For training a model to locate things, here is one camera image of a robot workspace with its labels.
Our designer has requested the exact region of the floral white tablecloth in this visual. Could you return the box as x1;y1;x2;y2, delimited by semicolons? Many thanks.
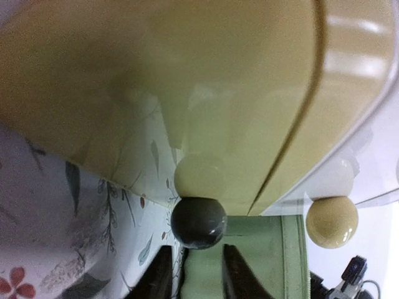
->
1;127;183;298

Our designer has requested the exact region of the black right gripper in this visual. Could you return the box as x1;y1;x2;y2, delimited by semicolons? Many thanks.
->
310;255;381;299

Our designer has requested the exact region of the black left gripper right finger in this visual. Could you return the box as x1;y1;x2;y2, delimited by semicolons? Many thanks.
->
222;244;273;299

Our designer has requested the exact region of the green hard-shell suitcase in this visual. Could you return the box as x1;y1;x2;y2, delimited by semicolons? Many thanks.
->
178;215;310;298

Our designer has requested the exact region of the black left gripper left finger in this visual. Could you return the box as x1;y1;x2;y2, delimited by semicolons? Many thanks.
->
125;245;173;299

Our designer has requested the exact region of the drawer cabinet with dark top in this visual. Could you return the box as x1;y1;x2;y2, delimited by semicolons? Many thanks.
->
0;0;399;251

